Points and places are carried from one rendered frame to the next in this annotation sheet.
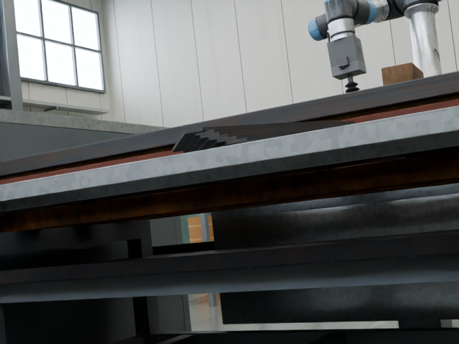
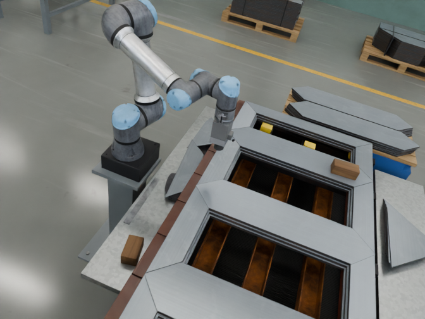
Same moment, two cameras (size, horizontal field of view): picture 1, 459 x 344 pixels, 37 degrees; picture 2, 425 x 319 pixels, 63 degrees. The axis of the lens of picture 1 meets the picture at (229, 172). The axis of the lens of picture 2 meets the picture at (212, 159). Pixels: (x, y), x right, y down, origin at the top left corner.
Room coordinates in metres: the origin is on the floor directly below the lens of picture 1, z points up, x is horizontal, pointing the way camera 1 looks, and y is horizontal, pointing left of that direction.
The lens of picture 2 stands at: (2.36, 0.68, 1.87)
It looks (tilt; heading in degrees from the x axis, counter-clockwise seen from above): 40 degrees down; 251
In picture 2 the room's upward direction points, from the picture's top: 13 degrees clockwise
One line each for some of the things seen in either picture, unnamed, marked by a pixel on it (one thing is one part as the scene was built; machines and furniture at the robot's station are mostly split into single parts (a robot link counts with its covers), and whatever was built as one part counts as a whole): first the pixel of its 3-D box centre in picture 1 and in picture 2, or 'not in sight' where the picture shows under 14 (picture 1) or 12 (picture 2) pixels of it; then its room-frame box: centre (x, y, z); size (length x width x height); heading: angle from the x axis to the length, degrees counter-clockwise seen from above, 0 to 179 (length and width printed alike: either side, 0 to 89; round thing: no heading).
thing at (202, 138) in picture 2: not in sight; (209, 135); (1.89, -0.82, 0.70); 0.39 x 0.12 x 0.04; 60
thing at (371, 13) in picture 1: (354, 12); (203, 84); (2.07, -0.43, 1.24); 0.11 x 0.11 x 0.08; 43
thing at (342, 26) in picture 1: (341, 31); (224, 111); (1.99, -0.37, 1.16); 0.08 x 0.08 x 0.05
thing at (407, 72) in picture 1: (404, 82); (344, 169); (1.34, -0.36, 0.87); 0.12 x 0.06 x 0.05; 155
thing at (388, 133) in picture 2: not in sight; (350, 119); (1.02, -0.86, 0.82); 0.80 x 0.40 x 0.06; 150
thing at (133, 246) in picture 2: not in sight; (132, 250); (2.32, -0.09, 0.70); 0.10 x 0.06 x 0.05; 72
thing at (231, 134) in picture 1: (249, 140); (407, 237); (1.14, -0.04, 0.77); 0.45 x 0.20 x 0.04; 60
